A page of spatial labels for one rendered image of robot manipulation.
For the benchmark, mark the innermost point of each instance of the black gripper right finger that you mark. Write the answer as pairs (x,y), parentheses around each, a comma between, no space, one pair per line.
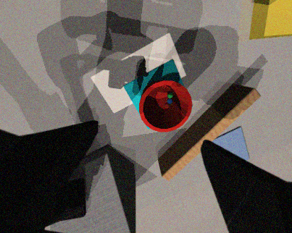
(251,199)

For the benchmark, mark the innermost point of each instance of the yellow rectangular block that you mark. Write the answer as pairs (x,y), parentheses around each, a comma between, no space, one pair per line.
(271,18)

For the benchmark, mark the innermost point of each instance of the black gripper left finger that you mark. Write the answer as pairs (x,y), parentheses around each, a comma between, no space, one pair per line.
(35,168)

